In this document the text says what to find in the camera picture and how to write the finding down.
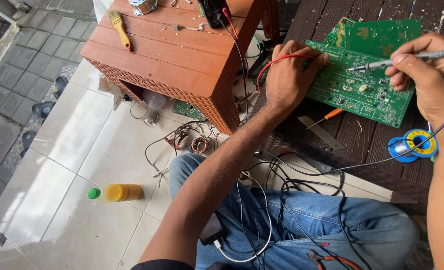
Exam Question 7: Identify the copper wound coil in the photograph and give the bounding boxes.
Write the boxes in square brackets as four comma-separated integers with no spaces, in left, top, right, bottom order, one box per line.
[191,136,211,155]

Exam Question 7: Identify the clear glass piece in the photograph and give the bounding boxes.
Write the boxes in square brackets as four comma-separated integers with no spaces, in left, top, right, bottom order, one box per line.
[129,100,159,128]

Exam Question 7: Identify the silver metal motor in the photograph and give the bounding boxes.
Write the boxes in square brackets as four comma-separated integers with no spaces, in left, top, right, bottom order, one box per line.
[128,0,158,16]

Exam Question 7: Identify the green circuit board copper patches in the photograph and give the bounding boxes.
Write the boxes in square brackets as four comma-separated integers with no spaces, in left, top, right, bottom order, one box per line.
[321,17,424,60]

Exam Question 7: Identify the black multimeter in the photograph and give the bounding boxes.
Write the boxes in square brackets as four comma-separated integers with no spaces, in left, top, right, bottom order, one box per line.
[197,0,232,29]

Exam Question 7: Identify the brown plastic woven stool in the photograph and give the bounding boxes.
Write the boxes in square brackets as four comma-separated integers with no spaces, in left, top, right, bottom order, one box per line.
[80,0,281,136]

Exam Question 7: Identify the person's right hand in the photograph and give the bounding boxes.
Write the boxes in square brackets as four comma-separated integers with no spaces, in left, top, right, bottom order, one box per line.
[385,32,444,127]

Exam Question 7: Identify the red test lead wire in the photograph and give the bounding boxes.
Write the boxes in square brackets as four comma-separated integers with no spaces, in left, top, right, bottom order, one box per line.
[222,7,317,109]

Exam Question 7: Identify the blue solder wire spool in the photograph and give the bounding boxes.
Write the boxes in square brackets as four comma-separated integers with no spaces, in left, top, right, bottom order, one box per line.
[387,129,439,163]

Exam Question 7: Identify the orange handled screwdriver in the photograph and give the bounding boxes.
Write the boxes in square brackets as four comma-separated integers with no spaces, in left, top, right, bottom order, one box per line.
[306,108,345,130]

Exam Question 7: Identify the yellow handled paintbrush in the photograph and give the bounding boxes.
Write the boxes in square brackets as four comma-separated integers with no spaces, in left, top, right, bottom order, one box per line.
[108,10,134,53]

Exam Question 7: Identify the white light bulb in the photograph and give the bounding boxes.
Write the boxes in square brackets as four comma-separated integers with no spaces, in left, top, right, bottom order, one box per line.
[143,89,167,112]

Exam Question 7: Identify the flat grey metal strip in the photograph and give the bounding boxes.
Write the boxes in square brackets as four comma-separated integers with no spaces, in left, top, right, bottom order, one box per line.
[297,115,346,151]

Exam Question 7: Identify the person's left hand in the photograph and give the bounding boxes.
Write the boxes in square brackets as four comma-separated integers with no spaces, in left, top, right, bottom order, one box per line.
[265,39,331,115]

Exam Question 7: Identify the person's blue jeans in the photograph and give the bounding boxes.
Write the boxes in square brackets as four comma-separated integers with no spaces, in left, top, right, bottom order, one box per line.
[169,152,420,270]

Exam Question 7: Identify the grey soldering iron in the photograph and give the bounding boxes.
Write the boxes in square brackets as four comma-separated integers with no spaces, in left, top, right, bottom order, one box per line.
[346,49,444,73]

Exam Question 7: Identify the white charging cable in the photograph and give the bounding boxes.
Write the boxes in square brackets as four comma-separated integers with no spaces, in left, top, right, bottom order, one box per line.
[214,170,274,263]

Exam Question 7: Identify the tangle of black cables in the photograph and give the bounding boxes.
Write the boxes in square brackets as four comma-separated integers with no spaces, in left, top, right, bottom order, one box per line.
[237,152,374,270]

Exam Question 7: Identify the yellow bottle green cap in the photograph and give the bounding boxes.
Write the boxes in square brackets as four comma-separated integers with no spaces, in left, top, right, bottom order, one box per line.
[87,183,144,203]

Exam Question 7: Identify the black sandal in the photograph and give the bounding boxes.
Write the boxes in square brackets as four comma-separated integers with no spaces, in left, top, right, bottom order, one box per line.
[19,130,38,158]
[32,76,69,119]

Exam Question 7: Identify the large green circuit board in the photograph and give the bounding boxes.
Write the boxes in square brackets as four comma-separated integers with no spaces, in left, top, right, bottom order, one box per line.
[304,39,416,129]

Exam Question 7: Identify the bundle of loose wires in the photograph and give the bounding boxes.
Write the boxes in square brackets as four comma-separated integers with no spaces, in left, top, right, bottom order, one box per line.
[144,120,222,188]

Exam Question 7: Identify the black test lead wire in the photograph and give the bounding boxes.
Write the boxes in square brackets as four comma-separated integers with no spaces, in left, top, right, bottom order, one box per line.
[216,14,250,124]

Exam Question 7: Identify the small green circuit board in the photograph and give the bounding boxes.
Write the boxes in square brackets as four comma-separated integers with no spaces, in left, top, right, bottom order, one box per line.
[172,99,207,122]

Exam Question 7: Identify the orange handled pliers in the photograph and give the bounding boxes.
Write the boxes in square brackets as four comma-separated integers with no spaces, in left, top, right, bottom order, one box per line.
[305,249,364,270]

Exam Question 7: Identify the black smartphone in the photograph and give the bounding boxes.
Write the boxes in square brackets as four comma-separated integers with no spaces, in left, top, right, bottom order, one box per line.
[199,213,227,247]

